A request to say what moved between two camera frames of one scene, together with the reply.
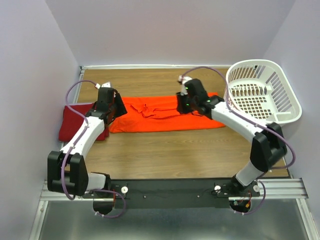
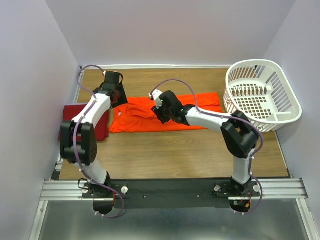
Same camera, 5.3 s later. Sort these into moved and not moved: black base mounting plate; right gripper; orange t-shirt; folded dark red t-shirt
Moved: right gripper
Not moved: orange t-shirt; folded dark red t-shirt; black base mounting plate
